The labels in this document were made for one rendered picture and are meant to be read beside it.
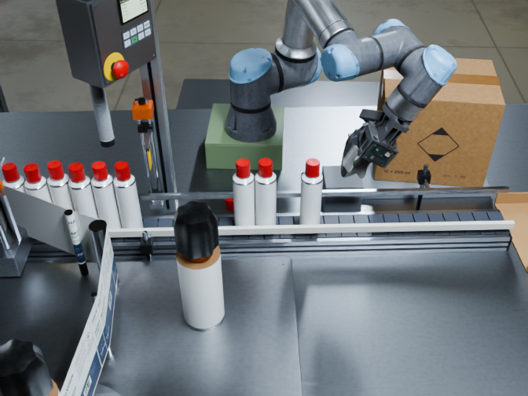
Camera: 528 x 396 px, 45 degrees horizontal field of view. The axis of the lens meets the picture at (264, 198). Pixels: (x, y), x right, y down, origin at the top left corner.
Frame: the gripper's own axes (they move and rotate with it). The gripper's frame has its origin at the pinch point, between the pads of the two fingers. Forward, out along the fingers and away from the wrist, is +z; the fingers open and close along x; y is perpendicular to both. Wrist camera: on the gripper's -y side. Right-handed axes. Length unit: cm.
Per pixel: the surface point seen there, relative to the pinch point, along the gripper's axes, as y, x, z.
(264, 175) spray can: 2.1, -16.9, 9.1
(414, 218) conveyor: -1.6, 25.1, 5.3
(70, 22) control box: -2, -68, -3
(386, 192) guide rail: -2.8, 14.4, 2.2
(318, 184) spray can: 3.0, -4.9, 4.6
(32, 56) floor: -269, -92, 175
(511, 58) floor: -255, 181, 17
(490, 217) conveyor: -1.6, 42.0, -4.5
